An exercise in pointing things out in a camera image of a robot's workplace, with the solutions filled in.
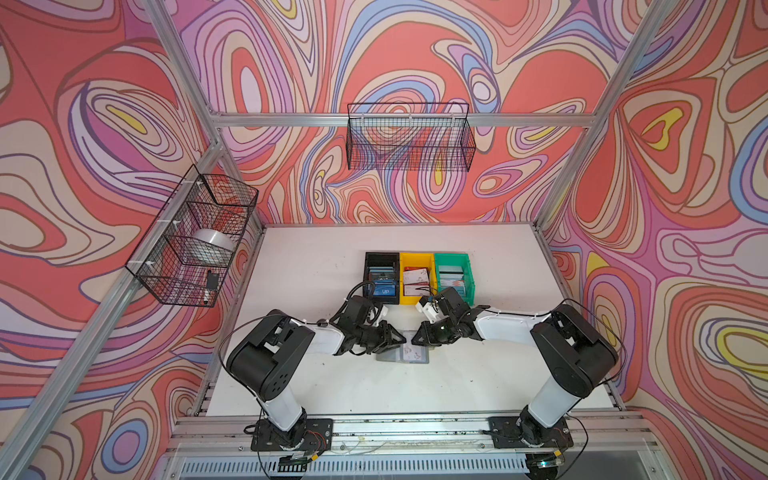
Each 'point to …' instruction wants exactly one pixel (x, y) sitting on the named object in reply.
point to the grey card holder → (395, 355)
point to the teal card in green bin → (460, 290)
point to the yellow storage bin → (406, 260)
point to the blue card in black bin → (384, 288)
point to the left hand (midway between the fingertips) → (406, 342)
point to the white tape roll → (210, 247)
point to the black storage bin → (381, 270)
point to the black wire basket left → (160, 262)
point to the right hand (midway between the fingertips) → (417, 347)
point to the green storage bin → (455, 270)
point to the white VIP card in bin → (416, 276)
